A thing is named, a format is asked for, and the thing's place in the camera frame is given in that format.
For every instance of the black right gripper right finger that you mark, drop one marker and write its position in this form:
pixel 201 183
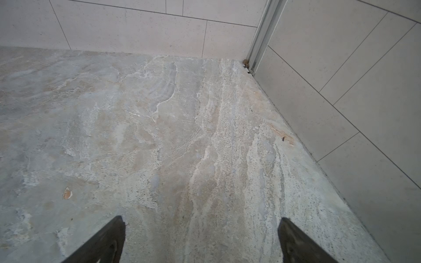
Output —
pixel 298 247

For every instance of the metal corner post right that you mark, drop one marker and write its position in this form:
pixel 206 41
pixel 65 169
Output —
pixel 266 27

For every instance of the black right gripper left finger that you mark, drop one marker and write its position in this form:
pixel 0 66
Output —
pixel 105 246

